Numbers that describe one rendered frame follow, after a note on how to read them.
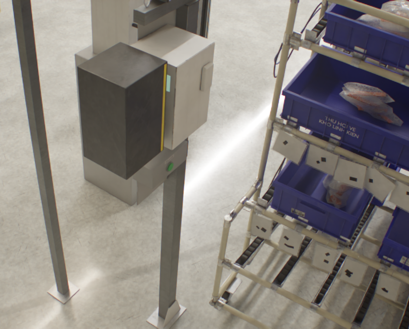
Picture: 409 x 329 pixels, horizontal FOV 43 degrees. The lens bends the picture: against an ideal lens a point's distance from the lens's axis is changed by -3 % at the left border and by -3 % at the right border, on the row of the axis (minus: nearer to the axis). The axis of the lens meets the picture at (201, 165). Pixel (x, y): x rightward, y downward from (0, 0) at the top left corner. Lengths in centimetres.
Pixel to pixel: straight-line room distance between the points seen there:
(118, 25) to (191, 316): 150
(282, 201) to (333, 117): 41
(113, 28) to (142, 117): 140
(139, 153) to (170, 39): 34
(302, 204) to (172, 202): 52
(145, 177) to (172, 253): 65
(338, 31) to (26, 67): 110
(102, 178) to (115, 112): 198
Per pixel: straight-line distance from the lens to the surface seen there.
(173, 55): 148
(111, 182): 328
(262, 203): 232
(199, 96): 160
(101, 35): 284
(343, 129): 215
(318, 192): 243
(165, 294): 260
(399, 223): 243
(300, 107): 217
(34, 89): 202
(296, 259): 256
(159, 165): 176
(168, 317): 273
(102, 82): 133
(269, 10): 578
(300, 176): 248
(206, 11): 412
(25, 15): 188
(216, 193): 340
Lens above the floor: 234
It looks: 41 degrees down
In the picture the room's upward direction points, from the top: 6 degrees clockwise
